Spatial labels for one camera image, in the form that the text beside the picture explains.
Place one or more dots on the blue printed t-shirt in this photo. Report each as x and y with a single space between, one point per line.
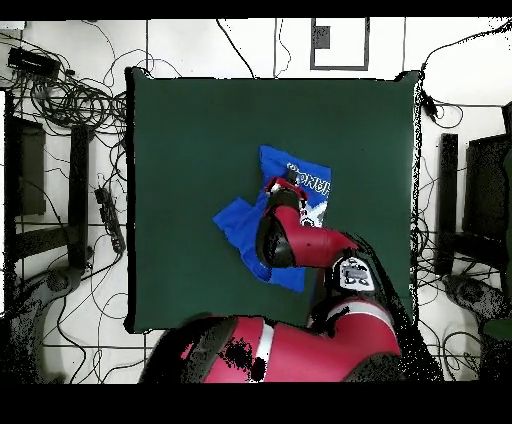
240 224

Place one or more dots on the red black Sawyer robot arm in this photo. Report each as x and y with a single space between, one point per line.
312 244

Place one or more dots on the dark flat panel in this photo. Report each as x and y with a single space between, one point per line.
486 188
32 168

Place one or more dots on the dark green table cloth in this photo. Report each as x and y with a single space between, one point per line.
360 120

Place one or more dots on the black power adapter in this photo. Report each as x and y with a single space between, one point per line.
430 107

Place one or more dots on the black power strip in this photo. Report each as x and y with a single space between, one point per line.
110 220

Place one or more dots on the dark grey stand base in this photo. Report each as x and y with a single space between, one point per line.
58 282
472 292

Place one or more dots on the black box device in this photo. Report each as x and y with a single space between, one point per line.
34 63

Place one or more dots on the grey square floor frame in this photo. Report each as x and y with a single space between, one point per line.
321 38

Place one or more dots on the black upright post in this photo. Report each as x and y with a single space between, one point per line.
78 192
447 200

